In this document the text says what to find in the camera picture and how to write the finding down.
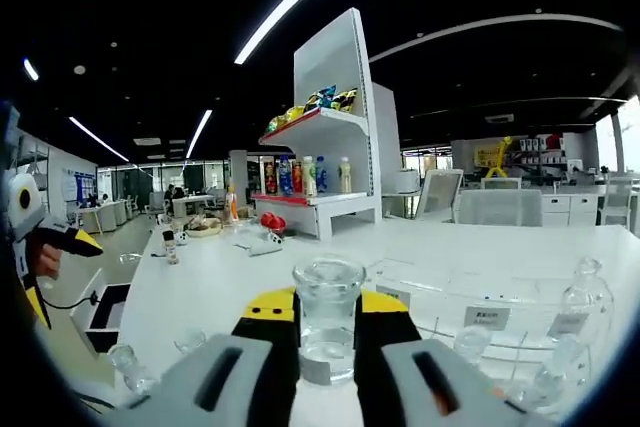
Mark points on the white mesh office chair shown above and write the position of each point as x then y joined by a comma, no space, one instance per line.
440,192
480,209
617,199
522,209

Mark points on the far shelf of small boxes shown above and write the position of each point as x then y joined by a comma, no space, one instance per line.
545,152

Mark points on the clear acrylic reagent rack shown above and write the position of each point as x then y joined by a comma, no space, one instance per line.
515,292

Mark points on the cream drink bottle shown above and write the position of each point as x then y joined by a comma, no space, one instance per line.
309,177
345,176

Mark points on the white office desk with drawers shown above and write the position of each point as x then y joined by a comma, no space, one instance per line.
570,207

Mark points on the long ceiling light strip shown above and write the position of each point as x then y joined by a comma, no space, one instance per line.
300,3

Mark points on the far white office desk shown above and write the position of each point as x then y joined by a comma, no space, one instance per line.
195,202
107,214

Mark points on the white display shelf unit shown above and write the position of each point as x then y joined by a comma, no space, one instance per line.
325,62

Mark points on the person's left hand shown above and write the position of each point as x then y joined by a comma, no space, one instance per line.
50,262

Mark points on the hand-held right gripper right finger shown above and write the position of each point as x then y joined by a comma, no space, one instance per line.
450,392

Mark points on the orange snack can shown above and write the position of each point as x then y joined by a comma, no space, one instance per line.
297,178

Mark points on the orange figure bottle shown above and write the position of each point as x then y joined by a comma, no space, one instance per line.
231,207

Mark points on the red rounded object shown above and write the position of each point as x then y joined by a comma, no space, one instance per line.
272,222

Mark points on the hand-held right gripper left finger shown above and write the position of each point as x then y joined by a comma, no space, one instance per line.
200,387

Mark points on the spice bottle with black cap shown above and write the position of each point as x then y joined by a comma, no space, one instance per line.
171,249

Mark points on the ceiling air vent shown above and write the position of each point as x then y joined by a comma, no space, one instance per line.
499,118

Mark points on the white tall cabinet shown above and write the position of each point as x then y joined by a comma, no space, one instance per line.
387,147

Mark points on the row of colourful snack bags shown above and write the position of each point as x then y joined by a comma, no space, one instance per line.
320,97

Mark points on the small black white toy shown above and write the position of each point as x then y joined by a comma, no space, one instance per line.
183,238
275,238

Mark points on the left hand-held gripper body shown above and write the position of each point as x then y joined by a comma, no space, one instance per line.
27,217

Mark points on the short ceiling light strip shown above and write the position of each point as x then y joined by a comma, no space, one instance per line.
97,138
199,133

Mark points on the basket of bread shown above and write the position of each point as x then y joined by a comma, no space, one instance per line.
202,228

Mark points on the clear glass reagent bottle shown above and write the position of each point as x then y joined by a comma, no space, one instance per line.
190,339
555,372
327,297
127,367
587,292
472,342

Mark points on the white box with black inside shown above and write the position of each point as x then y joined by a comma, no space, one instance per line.
107,312

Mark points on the dark red snack can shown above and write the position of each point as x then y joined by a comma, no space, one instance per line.
270,177

